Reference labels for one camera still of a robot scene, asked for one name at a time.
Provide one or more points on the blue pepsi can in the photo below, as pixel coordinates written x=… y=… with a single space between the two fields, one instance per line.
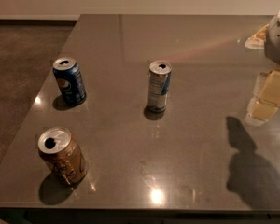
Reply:
x=69 y=79

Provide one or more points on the orange brown soda can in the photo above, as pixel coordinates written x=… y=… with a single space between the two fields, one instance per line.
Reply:
x=60 y=151

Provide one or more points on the silver blue redbull can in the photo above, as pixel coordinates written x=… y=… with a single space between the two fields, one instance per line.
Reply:
x=158 y=85

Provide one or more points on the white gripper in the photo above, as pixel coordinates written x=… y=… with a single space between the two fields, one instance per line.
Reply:
x=278 y=42

